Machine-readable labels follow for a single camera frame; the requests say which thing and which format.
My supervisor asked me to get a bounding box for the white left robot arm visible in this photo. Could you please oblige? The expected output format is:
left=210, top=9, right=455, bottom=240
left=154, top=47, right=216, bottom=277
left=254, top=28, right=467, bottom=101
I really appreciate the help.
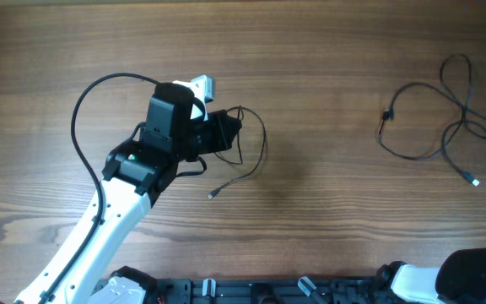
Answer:
left=15, top=75, right=241, bottom=303

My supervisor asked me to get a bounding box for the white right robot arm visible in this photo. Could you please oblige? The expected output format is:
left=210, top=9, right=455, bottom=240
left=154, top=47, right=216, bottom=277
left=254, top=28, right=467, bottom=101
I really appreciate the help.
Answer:
left=370, top=247, right=486, bottom=304

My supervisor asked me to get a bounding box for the black left camera cable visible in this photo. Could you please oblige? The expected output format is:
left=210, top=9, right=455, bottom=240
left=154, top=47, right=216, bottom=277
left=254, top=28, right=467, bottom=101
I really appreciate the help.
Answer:
left=35, top=72, right=162, bottom=304

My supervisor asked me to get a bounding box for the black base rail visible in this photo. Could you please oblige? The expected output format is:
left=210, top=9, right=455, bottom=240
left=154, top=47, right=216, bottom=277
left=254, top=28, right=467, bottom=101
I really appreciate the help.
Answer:
left=93, top=265, right=396, bottom=304

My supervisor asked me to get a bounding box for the black USB cable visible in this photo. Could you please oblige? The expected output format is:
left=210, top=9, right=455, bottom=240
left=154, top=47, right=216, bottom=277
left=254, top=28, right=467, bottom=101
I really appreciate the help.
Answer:
left=377, top=80, right=481, bottom=187
left=207, top=105, right=268, bottom=199

